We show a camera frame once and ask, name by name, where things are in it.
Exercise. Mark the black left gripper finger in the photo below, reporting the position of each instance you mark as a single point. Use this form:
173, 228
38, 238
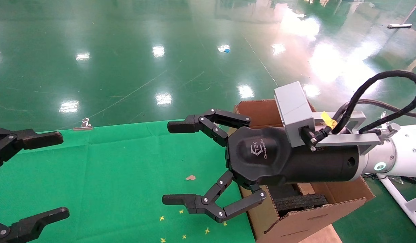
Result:
35, 139
35, 223

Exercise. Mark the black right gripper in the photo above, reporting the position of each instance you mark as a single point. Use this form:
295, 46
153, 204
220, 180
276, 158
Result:
278, 165

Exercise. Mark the brown cardboard scrap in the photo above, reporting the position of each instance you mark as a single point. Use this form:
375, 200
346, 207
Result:
190, 177

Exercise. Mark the large open cardboard carton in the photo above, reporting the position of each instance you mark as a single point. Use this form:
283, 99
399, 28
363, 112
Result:
312, 219

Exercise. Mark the silver binder clip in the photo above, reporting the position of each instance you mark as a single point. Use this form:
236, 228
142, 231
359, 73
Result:
83, 127

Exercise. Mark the green table cloth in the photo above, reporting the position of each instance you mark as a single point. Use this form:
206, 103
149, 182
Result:
110, 175

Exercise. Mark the black foam block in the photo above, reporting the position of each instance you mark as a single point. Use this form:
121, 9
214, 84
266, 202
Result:
299, 203

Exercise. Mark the white table foot bar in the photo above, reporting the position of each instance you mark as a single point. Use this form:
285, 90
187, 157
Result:
400, 202

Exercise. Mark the white floor bar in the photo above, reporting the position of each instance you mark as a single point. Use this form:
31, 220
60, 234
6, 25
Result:
400, 25

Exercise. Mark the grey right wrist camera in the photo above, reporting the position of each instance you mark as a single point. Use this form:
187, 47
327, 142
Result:
292, 111

